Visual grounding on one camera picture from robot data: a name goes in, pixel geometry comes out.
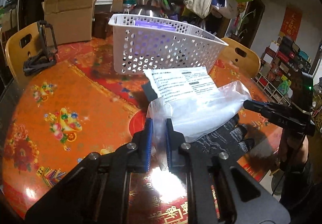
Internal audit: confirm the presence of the clear bag with printed sheet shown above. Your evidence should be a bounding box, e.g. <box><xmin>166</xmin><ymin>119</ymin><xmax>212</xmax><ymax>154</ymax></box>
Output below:
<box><xmin>143</xmin><ymin>67</ymin><xmax>251</xmax><ymax>171</ymax></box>

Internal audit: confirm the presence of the black knit glove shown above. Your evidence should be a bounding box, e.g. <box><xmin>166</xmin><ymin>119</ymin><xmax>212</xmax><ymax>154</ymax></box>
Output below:
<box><xmin>140</xmin><ymin>80</ymin><xmax>256</xmax><ymax>158</ymax></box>

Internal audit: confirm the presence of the person's right hand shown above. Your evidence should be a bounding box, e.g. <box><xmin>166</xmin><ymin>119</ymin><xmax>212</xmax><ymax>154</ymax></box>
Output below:
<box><xmin>278</xmin><ymin>129</ymin><xmax>308</xmax><ymax>173</ymax></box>

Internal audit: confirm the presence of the cluttered storage shelf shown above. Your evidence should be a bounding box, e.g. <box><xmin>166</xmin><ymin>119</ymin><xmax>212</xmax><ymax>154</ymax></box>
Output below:
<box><xmin>253</xmin><ymin>36</ymin><xmax>311</xmax><ymax>106</ymax></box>

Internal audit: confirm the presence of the wooden chair right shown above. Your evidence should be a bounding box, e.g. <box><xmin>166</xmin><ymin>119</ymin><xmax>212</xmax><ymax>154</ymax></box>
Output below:
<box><xmin>219</xmin><ymin>37</ymin><xmax>260</xmax><ymax>78</ymax></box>

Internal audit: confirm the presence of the wooden chair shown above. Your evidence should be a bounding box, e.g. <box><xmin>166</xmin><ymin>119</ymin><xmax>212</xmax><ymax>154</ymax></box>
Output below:
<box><xmin>219</xmin><ymin>37</ymin><xmax>260</xmax><ymax>78</ymax></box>
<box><xmin>5</xmin><ymin>22</ymin><xmax>40</xmax><ymax>86</ymax></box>

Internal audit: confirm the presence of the orange floral tablecloth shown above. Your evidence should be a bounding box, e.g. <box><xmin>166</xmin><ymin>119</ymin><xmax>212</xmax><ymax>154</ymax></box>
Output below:
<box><xmin>1</xmin><ymin>36</ymin><xmax>281</xmax><ymax>223</ymax></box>

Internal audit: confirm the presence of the white perforated plastic basket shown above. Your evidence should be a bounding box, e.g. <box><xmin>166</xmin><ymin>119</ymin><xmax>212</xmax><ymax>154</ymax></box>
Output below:
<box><xmin>109</xmin><ymin>14</ymin><xmax>227</xmax><ymax>75</ymax></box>

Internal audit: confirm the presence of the purple package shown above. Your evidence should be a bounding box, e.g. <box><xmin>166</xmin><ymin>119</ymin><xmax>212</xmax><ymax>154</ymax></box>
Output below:
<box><xmin>134</xmin><ymin>20</ymin><xmax>176</xmax><ymax>31</ymax></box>

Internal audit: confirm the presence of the stainless steel kettle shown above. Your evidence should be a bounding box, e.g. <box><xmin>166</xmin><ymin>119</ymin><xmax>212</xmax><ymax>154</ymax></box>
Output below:
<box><xmin>130</xmin><ymin>0</ymin><xmax>169</xmax><ymax>18</ymax></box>

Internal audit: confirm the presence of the cardboard box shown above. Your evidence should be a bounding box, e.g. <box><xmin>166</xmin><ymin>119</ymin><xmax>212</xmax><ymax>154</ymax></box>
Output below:
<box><xmin>43</xmin><ymin>0</ymin><xmax>96</xmax><ymax>45</ymax></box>

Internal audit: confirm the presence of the wooden chair left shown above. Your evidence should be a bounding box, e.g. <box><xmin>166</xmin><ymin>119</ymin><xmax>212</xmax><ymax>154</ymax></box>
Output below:
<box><xmin>5</xmin><ymin>22</ymin><xmax>40</xmax><ymax>86</ymax></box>

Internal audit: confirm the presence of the red wall banner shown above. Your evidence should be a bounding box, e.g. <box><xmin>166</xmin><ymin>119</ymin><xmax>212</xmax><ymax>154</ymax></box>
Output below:
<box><xmin>279</xmin><ymin>6</ymin><xmax>302</xmax><ymax>41</ymax></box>

